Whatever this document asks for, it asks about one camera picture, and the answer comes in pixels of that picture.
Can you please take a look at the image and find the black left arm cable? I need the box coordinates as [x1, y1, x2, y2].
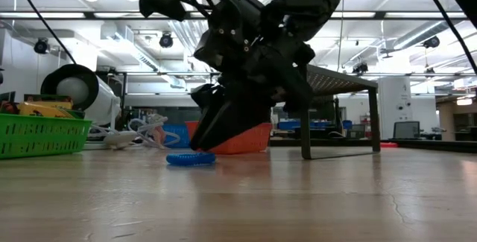
[10, 0, 78, 65]

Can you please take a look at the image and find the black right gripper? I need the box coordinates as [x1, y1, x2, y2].
[189, 0, 316, 152]

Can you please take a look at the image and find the blue coil wristband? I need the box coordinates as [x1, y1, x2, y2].
[165, 151, 217, 167]

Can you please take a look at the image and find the blue plastic basket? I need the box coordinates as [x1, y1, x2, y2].
[162, 124, 191, 149]

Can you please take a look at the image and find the green plastic basket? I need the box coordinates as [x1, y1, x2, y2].
[0, 113, 92, 160]

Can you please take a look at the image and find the orange plastic basket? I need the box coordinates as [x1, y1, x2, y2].
[185, 119, 273, 156]

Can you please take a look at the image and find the white cylindrical desk lamp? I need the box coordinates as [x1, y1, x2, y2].
[40, 63, 122, 150]

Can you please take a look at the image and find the grey perforated metal riser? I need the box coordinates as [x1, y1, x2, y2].
[300, 64, 381, 160]

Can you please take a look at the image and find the white pillar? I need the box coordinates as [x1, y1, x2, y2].
[378, 76, 414, 141]

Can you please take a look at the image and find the grey office chair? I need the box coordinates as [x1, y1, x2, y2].
[393, 121, 421, 141]

